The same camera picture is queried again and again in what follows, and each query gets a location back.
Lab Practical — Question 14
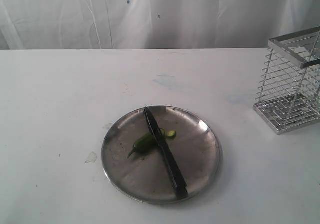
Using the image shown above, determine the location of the green chili pepper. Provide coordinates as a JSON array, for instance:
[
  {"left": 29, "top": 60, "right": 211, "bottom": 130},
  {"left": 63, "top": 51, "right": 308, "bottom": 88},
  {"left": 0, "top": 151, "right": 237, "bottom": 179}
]
[{"left": 127, "top": 132, "right": 157, "bottom": 158}]

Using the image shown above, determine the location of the wire metal utensil rack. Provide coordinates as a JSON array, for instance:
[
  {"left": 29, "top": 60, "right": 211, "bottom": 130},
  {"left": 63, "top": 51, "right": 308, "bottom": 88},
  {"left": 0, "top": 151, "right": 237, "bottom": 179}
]
[{"left": 253, "top": 27, "right": 320, "bottom": 135}]

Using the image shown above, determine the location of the white backdrop curtain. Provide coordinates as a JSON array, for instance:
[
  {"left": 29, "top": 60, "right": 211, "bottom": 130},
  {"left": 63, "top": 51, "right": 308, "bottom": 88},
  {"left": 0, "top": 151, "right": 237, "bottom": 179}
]
[{"left": 0, "top": 0, "right": 320, "bottom": 49}]

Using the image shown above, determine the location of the black handled knife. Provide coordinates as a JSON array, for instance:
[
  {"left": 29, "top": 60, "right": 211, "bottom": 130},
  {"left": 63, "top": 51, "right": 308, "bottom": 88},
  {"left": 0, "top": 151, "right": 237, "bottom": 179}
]
[{"left": 144, "top": 107, "right": 189, "bottom": 199}]

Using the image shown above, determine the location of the round steel plate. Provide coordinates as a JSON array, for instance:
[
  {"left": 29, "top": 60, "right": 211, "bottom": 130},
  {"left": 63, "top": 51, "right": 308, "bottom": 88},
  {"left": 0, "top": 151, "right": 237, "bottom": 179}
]
[{"left": 101, "top": 105, "right": 220, "bottom": 204}]

